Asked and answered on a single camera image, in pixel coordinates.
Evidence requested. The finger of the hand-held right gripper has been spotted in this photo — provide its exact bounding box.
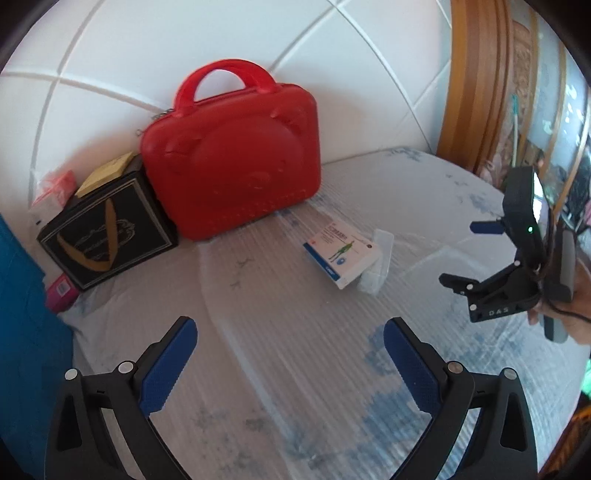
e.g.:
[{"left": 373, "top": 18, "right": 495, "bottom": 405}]
[
  {"left": 470, "top": 219, "right": 508, "bottom": 234},
  {"left": 438, "top": 262, "right": 536, "bottom": 301}
]

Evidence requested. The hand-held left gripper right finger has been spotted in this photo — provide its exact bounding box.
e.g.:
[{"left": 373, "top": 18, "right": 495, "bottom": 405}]
[{"left": 383, "top": 318, "right": 539, "bottom": 480}]

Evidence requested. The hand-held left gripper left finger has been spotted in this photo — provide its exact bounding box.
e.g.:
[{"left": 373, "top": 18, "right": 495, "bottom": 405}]
[{"left": 44, "top": 316, "right": 198, "bottom": 480}]

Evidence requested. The clear plastic box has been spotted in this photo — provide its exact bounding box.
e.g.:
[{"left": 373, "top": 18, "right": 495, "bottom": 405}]
[{"left": 358, "top": 228, "right": 394, "bottom": 295}]

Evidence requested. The white blue medicine box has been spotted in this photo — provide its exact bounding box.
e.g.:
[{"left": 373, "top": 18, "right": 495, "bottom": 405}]
[{"left": 303, "top": 222, "right": 384, "bottom": 291}]

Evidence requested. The blue plastic crate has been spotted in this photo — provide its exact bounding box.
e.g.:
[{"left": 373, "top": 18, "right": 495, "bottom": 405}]
[{"left": 0, "top": 215, "right": 75, "bottom": 478}]

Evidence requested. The person's right hand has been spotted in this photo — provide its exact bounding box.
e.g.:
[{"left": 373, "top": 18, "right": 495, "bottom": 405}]
[{"left": 527, "top": 274, "right": 591, "bottom": 346}]

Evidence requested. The carved wooden panel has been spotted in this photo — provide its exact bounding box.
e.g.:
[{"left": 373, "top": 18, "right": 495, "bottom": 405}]
[{"left": 508, "top": 21, "right": 541, "bottom": 158}]

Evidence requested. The small pink box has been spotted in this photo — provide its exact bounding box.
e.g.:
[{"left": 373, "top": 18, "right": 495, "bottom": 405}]
[{"left": 45, "top": 273, "right": 79, "bottom": 313}]

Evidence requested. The black gift box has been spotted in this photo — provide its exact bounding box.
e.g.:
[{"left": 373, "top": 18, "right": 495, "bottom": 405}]
[{"left": 37, "top": 154, "right": 180, "bottom": 291}]

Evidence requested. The yellow paper packet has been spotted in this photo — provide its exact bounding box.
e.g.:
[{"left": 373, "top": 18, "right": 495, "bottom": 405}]
[{"left": 75, "top": 154, "right": 136, "bottom": 198}]

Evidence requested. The pink tissue pack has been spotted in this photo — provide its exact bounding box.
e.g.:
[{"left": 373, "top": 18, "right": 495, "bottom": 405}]
[{"left": 28, "top": 170, "right": 77, "bottom": 227}]

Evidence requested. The red carry case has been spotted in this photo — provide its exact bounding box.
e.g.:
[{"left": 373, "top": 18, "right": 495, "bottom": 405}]
[{"left": 141, "top": 59, "right": 322, "bottom": 241}]

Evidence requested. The black cable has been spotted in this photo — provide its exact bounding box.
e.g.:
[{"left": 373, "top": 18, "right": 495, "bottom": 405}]
[{"left": 538, "top": 295, "right": 591, "bottom": 321}]

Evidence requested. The wooden frame post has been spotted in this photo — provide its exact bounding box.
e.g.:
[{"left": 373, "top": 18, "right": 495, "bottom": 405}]
[{"left": 436, "top": 0, "right": 514, "bottom": 175}]

